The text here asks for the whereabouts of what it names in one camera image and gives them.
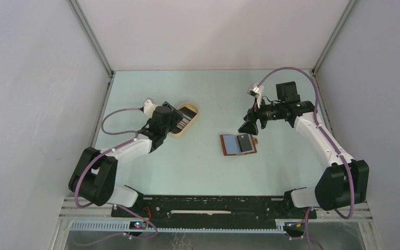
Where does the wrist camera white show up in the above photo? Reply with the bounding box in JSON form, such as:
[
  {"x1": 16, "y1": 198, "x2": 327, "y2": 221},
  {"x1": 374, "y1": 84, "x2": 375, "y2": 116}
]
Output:
[
  {"x1": 141, "y1": 98, "x2": 158, "y2": 118},
  {"x1": 247, "y1": 83, "x2": 264, "y2": 108}
]

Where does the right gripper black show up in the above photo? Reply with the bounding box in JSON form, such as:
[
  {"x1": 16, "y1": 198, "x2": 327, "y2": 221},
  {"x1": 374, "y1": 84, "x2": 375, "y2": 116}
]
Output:
[{"x1": 239, "y1": 96, "x2": 285, "y2": 135}]

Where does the aluminium frame rail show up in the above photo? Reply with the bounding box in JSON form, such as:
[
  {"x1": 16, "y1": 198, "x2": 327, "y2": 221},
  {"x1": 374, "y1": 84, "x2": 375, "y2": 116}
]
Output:
[{"x1": 58, "y1": 196, "x2": 373, "y2": 234}]

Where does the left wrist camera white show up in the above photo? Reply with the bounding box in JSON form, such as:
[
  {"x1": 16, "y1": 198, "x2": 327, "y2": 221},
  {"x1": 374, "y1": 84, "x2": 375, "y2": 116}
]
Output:
[{"x1": 141, "y1": 98, "x2": 158, "y2": 118}]

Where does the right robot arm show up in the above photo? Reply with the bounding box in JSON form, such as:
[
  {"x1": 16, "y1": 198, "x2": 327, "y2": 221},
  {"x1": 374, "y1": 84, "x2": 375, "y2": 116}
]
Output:
[{"x1": 238, "y1": 82, "x2": 369, "y2": 218}]

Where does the brown leather card holder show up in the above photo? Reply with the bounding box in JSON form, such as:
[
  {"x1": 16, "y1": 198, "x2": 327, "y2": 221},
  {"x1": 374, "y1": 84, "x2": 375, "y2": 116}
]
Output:
[{"x1": 219, "y1": 133, "x2": 258, "y2": 156}]

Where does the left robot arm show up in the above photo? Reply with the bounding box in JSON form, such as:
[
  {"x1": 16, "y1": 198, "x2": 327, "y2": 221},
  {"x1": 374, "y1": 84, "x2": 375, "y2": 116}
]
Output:
[{"x1": 68, "y1": 99, "x2": 184, "y2": 217}]

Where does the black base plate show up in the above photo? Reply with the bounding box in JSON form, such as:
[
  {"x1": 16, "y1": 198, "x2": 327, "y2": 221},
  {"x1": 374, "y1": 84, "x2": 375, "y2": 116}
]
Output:
[{"x1": 130, "y1": 195, "x2": 307, "y2": 230}]

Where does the beige oval tray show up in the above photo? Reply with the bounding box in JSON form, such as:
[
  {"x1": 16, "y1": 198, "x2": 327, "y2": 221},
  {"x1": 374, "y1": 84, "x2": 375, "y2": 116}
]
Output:
[{"x1": 170, "y1": 102, "x2": 199, "y2": 138}]

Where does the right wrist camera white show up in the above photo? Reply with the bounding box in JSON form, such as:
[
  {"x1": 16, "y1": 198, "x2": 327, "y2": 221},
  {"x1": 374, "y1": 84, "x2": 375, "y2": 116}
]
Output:
[{"x1": 247, "y1": 83, "x2": 264, "y2": 108}]

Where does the small circuit board led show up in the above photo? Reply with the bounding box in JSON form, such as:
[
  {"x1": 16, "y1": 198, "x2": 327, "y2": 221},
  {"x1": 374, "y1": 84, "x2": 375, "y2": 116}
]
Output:
[{"x1": 129, "y1": 221, "x2": 147, "y2": 230}]

